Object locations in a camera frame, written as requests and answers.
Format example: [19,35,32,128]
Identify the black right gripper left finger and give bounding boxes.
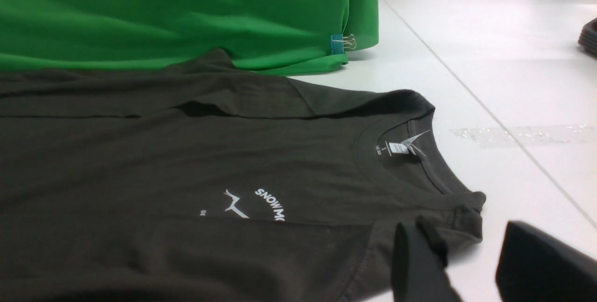
[391,216,461,302]

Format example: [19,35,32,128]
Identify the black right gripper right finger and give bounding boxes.
[495,221,597,302]

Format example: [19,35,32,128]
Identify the dark gray long-sleeve top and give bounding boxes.
[0,49,486,302]

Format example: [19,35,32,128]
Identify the clear tape strip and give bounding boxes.
[450,125,596,149]

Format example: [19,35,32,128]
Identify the black stacked trays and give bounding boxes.
[577,18,597,56]

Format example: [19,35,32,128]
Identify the blue binder clip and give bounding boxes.
[330,34,357,55]

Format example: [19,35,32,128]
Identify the green cloth backdrop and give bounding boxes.
[0,0,379,76]

